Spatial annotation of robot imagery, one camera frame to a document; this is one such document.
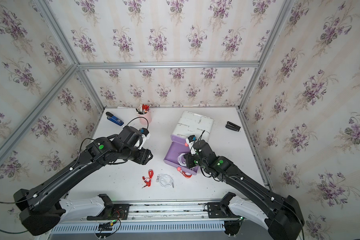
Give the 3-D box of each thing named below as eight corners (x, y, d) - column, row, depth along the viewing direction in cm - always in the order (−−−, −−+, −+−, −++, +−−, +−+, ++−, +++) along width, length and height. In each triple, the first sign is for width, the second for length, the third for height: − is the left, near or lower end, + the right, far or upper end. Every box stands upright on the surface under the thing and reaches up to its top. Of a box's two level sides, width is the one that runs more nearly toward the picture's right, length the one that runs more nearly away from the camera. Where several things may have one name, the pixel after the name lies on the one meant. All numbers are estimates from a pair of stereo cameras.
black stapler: (225, 126, 111) (226, 124, 109) (226, 123, 114) (227, 120, 111) (238, 132, 108) (239, 129, 106) (239, 128, 110) (241, 125, 108)
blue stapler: (106, 118, 117) (103, 113, 113) (110, 115, 119) (107, 110, 115) (119, 127, 111) (117, 123, 107) (123, 124, 112) (121, 120, 109)
